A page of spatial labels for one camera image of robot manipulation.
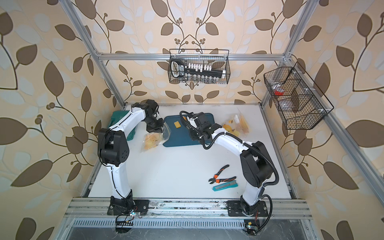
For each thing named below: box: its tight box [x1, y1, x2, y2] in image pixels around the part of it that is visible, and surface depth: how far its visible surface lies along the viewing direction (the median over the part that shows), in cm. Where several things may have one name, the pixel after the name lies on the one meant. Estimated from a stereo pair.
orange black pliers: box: [208, 164, 237, 184], surface depth 84 cm
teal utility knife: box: [212, 180, 238, 192], surface depth 83 cm
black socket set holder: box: [170, 59, 227, 79], surface depth 84 cm
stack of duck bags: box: [141, 122, 172, 152], surface depth 99 cm
